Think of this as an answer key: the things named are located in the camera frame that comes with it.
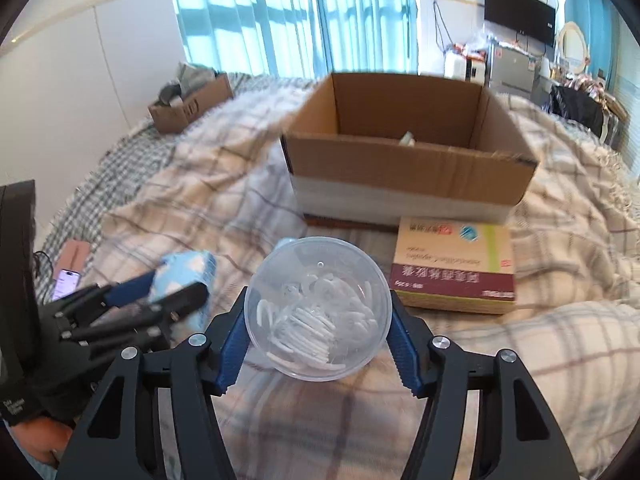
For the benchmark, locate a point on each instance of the pink flat case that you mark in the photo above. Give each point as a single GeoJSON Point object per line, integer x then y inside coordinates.
{"type": "Point", "coordinates": [75, 255]}

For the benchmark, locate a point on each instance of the large cardboard box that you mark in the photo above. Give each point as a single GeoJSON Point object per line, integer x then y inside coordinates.
{"type": "Point", "coordinates": [400, 185]}

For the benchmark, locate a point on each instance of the grey checked bedsheet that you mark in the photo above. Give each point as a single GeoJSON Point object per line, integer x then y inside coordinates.
{"type": "Point", "coordinates": [125, 160]}

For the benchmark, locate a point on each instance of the pile of white plastic pieces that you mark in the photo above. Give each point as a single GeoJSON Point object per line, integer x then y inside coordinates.
{"type": "Point", "coordinates": [305, 325]}

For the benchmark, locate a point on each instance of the small cardboard box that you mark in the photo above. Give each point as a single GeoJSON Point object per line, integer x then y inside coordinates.
{"type": "Point", "coordinates": [192, 105]}

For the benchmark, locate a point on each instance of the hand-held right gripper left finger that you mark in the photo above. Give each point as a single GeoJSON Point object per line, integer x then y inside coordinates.
{"type": "Point", "coordinates": [231, 355]}

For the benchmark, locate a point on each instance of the person's left hand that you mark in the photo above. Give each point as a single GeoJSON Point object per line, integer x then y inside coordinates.
{"type": "Point", "coordinates": [35, 435]}

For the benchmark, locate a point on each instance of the silver refrigerator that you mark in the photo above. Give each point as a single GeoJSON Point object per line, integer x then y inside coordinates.
{"type": "Point", "coordinates": [512, 67]}

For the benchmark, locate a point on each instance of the black garment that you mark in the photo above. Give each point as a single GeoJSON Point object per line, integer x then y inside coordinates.
{"type": "Point", "coordinates": [575, 107]}

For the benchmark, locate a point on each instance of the maroon and tan medicine box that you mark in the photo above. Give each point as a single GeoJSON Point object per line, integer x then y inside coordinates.
{"type": "Point", "coordinates": [450, 265]}

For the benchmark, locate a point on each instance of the blue sheer curtain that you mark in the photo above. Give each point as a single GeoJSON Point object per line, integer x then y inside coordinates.
{"type": "Point", "coordinates": [280, 15]}

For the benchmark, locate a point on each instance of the white appliance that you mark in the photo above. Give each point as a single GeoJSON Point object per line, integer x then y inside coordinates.
{"type": "Point", "coordinates": [457, 66]}

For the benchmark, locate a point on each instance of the black flat screen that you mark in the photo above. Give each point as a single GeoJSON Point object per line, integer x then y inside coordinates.
{"type": "Point", "coordinates": [520, 10]}

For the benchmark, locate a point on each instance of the blue tissue packet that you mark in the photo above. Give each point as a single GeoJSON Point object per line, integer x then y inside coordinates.
{"type": "Point", "coordinates": [187, 270]}

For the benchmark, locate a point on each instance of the clear round plastic container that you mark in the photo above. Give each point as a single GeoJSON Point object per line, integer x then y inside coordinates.
{"type": "Point", "coordinates": [320, 270]}

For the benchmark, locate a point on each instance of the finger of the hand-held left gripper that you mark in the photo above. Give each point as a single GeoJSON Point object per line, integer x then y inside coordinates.
{"type": "Point", "coordinates": [130, 290]}
{"type": "Point", "coordinates": [175, 302]}

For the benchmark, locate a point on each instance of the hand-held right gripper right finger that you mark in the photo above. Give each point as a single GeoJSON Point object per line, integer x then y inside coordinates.
{"type": "Point", "coordinates": [405, 355]}

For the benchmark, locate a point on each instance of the beige plaid blanket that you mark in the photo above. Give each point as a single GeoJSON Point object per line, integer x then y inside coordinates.
{"type": "Point", "coordinates": [560, 270]}

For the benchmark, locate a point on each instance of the grey clothes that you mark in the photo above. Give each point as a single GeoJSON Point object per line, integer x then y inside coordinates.
{"type": "Point", "coordinates": [187, 80]}

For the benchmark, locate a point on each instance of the white wardrobe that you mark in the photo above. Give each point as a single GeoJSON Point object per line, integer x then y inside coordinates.
{"type": "Point", "coordinates": [90, 70]}

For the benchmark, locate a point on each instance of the small white object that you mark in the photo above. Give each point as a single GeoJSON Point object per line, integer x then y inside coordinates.
{"type": "Point", "coordinates": [407, 139]}

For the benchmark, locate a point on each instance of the oval white mirror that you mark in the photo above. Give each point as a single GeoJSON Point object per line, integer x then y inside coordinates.
{"type": "Point", "coordinates": [574, 45]}

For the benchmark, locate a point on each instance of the smartphone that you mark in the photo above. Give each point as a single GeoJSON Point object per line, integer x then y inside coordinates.
{"type": "Point", "coordinates": [67, 285]}

